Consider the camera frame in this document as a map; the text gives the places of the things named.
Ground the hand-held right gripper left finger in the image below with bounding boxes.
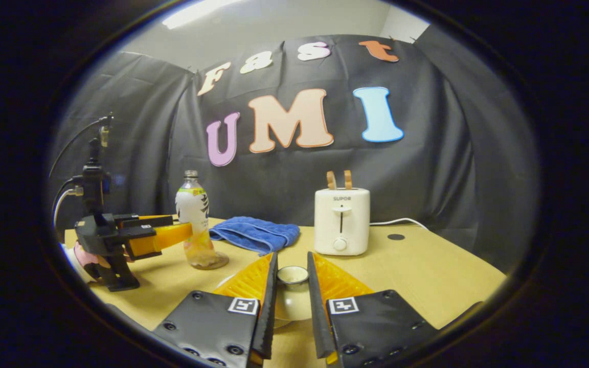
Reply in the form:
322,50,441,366
152,251,279,368

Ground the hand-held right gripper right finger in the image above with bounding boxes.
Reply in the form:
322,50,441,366
307,251,438,367

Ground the clear labelled water bottle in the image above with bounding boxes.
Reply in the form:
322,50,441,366
175,170,217,267

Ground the round cork coaster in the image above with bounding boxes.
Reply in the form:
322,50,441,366
188,251,230,270

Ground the cream ceramic teacup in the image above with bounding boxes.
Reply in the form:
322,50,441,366
274,299,311,323

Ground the cream ceramic saucer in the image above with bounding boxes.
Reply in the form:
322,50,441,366
216,274,295,329

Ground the blue towel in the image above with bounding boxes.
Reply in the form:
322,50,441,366
209,216,301,256

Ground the white toaster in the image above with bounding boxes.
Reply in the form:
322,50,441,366
314,188,371,256

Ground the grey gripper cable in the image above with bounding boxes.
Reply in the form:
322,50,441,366
52,187,84,228

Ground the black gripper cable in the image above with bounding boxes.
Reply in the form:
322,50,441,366
48,119,107,179

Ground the white power cable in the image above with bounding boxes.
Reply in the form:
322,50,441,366
369,218,431,232

